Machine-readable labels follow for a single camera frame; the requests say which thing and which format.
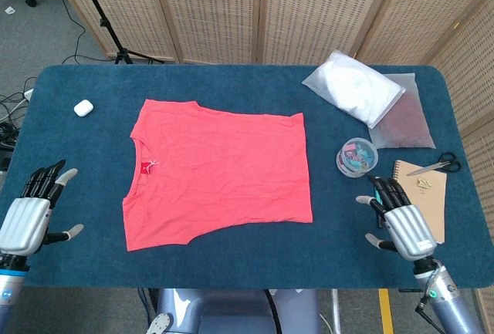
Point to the metal bracket plate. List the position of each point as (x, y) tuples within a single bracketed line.
[(160, 324)]

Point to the clear round tub of clips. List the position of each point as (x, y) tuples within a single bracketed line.
[(357, 156)]

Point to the kraft spiral notebook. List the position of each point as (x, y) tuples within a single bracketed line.
[(428, 203)]

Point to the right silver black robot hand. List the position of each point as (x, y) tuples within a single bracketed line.
[(409, 230)]

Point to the black tripod stand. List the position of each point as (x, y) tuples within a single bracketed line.
[(105, 23)]

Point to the white paper scrap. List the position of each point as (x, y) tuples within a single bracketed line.
[(9, 10)]

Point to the woven wooden folding screen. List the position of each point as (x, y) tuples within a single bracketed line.
[(216, 10)]

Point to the blue carpet table mat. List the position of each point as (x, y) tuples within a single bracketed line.
[(247, 87)]

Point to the dark red garment frosted bag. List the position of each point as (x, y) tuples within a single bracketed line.
[(405, 129)]

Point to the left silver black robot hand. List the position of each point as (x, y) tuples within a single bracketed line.
[(23, 222)]

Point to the blue-grey robot torso base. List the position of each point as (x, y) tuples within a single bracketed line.
[(231, 311)]

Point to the white power strip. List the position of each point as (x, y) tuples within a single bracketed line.
[(28, 93)]

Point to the coral red T-shirt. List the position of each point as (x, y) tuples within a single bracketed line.
[(216, 172)]

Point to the white table leg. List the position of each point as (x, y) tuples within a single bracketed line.
[(335, 311)]

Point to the white earbuds case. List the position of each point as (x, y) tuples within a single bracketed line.
[(83, 108)]

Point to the white garment in plastic bag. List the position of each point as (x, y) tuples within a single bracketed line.
[(355, 87)]

